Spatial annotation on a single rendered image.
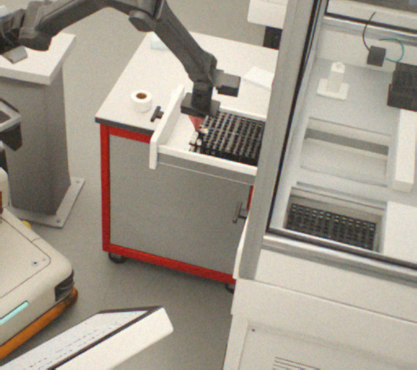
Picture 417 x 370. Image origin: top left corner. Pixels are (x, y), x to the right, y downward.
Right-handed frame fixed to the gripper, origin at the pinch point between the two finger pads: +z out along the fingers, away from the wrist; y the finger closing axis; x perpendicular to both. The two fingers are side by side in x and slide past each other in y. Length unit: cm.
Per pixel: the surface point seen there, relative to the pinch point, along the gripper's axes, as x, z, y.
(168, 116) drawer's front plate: -0.3, -0.4, 8.8
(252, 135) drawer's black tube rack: -4.6, 1.1, -15.5
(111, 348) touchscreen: 91, -33, -12
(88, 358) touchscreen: 94, -33, -9
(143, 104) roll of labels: -18.6, 14.8, 22.9
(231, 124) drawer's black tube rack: -7.5, 1.7, -8.6
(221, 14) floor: -217, 106, 44
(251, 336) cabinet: 50, 16, -33
